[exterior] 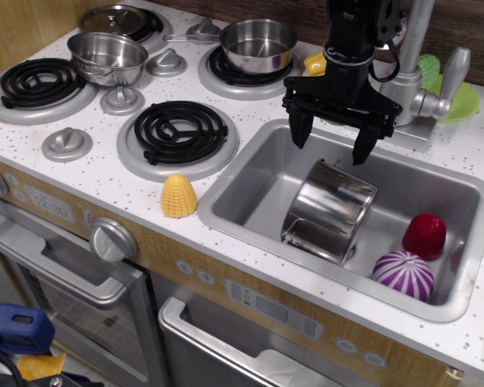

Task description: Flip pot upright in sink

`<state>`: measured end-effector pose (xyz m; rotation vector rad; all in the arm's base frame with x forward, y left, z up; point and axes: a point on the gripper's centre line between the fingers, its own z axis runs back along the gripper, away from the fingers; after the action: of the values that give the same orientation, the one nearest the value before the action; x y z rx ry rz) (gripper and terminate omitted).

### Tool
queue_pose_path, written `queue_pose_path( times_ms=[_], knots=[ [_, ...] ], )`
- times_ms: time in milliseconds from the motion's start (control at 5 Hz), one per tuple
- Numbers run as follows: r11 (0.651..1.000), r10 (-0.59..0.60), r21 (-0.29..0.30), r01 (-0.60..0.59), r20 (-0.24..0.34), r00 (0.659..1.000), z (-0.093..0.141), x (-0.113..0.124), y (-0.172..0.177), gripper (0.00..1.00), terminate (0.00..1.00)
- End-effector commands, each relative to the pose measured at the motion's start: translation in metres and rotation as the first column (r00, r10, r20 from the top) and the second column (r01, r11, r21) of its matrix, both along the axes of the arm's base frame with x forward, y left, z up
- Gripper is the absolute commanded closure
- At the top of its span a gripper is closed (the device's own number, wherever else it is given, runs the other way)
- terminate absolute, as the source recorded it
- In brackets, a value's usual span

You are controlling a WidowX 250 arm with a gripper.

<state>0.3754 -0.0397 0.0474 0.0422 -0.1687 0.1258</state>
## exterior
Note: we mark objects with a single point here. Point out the steel pot on stove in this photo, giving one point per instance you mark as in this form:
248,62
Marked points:
107,59

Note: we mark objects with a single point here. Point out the green toy vegetable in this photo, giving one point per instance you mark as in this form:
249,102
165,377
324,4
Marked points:
429,66

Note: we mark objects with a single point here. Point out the blue clamp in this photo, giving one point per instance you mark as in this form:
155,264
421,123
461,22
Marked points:
24,330

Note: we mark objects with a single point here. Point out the oven door with handle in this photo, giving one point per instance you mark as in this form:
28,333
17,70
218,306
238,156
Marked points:
102,312

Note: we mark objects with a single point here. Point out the silver stove knob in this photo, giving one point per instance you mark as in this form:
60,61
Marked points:
204,32
122,100
166,64
66,145

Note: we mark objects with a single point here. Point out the dishwasher door with handle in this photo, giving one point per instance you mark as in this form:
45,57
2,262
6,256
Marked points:
209,345

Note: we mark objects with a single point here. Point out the yellow toy pepper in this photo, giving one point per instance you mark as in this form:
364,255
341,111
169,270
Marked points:
315,65

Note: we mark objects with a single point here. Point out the silver toy faucet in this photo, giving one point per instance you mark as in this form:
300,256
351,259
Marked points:
416,123

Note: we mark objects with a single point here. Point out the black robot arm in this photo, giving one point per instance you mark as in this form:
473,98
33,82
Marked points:
343,93

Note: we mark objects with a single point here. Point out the yellow toy corn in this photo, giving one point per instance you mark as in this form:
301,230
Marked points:
178,198

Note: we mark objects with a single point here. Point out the silver faucet handle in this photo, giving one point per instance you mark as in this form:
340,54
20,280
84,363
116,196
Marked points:
454,74

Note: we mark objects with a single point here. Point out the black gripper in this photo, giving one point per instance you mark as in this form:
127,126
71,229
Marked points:
344,94

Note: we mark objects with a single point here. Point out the silver stove knob upper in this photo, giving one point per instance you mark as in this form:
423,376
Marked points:
166,64

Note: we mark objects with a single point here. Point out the green plastic plate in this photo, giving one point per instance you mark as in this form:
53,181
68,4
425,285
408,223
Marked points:
466,102

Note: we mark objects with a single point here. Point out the yellow cloth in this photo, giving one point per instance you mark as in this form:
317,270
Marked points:
34,367

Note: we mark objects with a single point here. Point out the front right black burner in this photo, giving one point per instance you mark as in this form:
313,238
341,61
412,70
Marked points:
179,132

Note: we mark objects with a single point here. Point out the back left black burner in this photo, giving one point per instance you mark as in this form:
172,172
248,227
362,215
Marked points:
151,26

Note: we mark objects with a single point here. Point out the silver stove knob middle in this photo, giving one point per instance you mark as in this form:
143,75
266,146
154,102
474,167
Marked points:
122,100

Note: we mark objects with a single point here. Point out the steel pot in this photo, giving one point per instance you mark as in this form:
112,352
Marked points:
107,59
327,212

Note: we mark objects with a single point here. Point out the red toy pepper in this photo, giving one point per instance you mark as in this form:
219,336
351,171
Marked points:
425,236

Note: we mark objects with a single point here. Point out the front left black burner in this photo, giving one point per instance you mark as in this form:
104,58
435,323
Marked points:
41,82

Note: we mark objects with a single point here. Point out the black burner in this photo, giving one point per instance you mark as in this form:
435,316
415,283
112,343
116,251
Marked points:
179,132
151,26
218,65
41,82

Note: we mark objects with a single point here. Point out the steel saucepan with handle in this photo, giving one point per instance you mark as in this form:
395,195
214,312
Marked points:
254,46

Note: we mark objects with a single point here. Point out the back right black burner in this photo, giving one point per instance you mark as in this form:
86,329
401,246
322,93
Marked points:
218,65

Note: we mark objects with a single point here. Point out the steel pot lid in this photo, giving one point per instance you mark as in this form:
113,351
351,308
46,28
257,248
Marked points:
119,19

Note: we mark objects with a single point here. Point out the silver stove knob back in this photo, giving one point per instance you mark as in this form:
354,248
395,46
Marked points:
204,32

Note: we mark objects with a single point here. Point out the purple striped toy onion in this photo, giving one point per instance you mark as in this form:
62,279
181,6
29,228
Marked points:
406,273

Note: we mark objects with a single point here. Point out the silver stove knob front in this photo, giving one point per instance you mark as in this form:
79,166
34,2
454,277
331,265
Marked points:
66,145

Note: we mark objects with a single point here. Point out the silver oven dial right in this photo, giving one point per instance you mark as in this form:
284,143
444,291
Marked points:
110,241

